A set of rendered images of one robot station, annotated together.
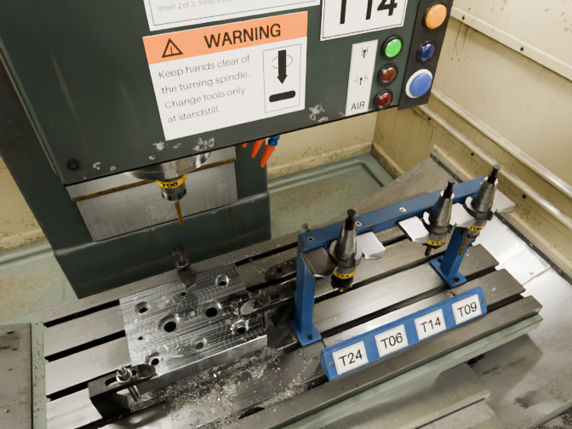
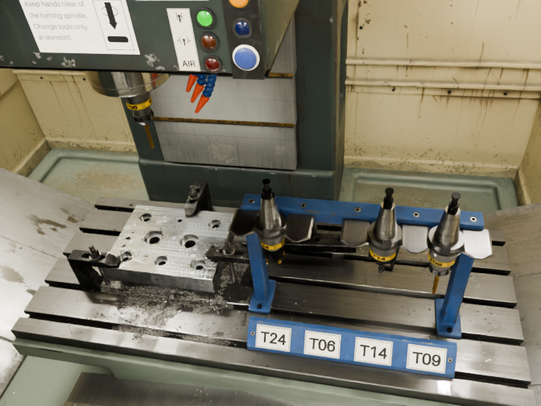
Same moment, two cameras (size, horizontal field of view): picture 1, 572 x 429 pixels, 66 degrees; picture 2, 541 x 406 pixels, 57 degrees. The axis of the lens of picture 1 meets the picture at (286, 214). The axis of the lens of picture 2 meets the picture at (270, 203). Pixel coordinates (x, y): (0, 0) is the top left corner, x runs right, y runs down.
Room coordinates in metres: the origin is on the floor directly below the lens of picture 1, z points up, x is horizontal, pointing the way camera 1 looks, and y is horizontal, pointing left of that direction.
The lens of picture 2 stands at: (0.02, -0.56, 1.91)
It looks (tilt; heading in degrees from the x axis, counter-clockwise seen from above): 42 degrees down; 39
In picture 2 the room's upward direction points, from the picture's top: 6 degrees counter-clockwise
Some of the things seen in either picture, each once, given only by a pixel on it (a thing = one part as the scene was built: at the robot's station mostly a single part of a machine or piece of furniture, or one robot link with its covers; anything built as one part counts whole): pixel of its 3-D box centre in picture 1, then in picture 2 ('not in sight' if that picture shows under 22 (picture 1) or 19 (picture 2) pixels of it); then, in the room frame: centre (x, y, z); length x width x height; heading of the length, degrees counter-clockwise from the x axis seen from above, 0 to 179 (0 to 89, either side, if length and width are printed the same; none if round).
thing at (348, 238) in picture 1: (347, 237); (269, 209); (0.56, -0.12, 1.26); 0.04 x 0.04 x 0.07
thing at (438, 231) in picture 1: (437, 222); (384, 236); (0.65, -0.32, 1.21); 0.06 x 0.06 x 0.03
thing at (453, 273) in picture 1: (461, 236); (459, 278); (0.77, -0.45, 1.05); 0.10 x 0.05 x 0.30; 23
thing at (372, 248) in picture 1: (369, 246); (298, 228); (0.59, -0.17, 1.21); 0.07 x 0.05 x 0.01; 23
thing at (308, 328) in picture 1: (305, 292); (258, 257); (0.59, -0.04, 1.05); 0.10 x 0.05 x 0.30; 23
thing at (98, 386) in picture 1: (125, 386); (97, 265); (0.41, 0.33, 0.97); 0.13 x 0.03 x 0.15; 113
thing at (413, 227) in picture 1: (415, 230); (355, 234); (0.63, -0.27, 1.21); 0.07 x 0.05 x 0.01; 23
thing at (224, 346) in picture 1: (191, 322); (172, 245); (0.57, 0.22, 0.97); 0.29 x 0.23 x 0.05; 113
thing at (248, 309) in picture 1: (267, 308); (233, 261); (0.60, 0.04, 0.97); 0.13 x 0.03 x 0.15; 113
